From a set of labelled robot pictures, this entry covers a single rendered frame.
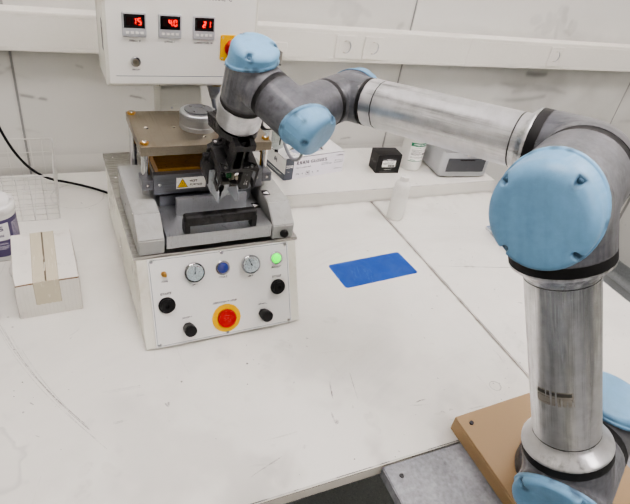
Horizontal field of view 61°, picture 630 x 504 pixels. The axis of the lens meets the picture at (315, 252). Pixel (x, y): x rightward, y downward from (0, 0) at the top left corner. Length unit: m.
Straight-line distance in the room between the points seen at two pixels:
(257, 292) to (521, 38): 1.49
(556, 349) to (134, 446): 0.69
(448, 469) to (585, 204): 0.63
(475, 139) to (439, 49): 1.24
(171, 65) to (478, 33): 1.22
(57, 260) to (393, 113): 0.78
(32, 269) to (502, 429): 0.98
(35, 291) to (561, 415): 0.97
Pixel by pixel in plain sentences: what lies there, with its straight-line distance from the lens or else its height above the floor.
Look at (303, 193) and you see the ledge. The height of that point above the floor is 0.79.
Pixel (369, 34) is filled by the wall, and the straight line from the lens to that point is 1.83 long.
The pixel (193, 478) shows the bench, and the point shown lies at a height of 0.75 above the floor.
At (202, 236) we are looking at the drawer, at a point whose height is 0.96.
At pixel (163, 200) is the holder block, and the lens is 1.16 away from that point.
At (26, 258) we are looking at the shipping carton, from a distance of 1.27.
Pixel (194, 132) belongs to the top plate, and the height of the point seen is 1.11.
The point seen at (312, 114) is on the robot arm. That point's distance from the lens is 0.78.
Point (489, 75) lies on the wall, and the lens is 2.23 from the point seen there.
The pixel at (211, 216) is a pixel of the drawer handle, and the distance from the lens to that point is 1.07.
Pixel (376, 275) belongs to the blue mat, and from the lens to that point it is 1.42.
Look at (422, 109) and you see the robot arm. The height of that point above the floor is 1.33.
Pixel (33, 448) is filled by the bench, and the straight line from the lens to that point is 1.04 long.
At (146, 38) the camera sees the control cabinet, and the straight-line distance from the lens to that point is 1.25.
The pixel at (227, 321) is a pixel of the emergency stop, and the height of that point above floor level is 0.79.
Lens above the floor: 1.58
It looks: 35 degrees down
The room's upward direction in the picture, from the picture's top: 10 degrees clockwise
